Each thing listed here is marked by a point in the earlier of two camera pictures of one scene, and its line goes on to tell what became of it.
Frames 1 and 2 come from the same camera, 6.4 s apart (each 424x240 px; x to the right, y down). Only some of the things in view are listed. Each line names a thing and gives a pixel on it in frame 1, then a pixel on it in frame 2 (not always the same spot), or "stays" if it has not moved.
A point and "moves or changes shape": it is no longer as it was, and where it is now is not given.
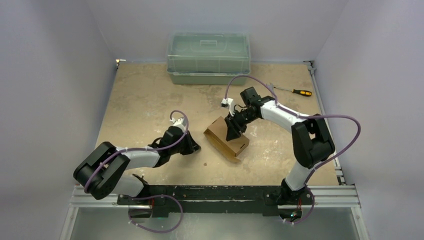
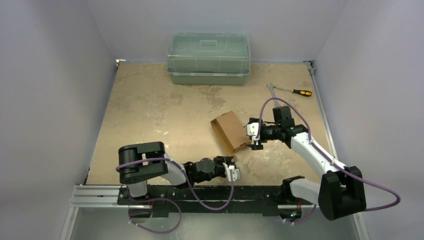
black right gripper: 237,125 → 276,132
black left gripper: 192,146 → 226,160
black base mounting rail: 169,199 stays
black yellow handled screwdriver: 305,93 stays
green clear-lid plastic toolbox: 208,58 stays
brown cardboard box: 216,134 moves or changes shape
